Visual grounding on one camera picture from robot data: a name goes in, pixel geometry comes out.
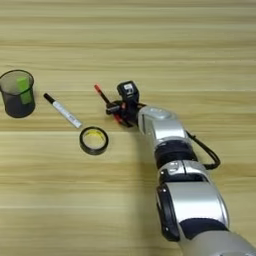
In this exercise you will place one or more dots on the white marker with black cap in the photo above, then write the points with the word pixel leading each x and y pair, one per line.
pixel 65 113

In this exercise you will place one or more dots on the black tape roll yellow core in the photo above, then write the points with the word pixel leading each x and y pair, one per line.
pixel 94 152

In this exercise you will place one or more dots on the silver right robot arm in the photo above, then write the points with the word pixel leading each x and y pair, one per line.
pixel 166 126

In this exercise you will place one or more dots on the green eraser block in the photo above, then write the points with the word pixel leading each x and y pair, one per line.
pixel 24 87

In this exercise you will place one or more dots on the red marker pen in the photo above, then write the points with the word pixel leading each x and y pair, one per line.
pixel 97 88

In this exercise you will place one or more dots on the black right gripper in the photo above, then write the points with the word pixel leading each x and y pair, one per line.
pixel 130 113

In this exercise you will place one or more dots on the black mesh pen cup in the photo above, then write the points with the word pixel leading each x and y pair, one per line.
pixel 16 108

